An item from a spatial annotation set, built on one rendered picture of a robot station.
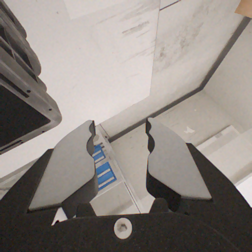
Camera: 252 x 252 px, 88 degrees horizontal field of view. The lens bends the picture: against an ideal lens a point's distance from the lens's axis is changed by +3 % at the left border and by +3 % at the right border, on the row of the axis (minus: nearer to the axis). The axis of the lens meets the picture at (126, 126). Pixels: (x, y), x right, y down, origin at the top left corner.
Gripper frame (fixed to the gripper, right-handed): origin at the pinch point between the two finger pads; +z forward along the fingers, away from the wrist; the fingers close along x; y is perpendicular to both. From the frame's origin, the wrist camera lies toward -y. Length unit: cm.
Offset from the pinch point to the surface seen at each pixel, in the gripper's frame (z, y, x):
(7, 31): 9.1, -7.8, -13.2
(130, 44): 36.7, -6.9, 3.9
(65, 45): 26.8, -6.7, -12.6
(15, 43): 9.8, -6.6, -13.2
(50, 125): 4.2, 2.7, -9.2
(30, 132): 3.2, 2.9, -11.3
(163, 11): 135, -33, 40
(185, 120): 233, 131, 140
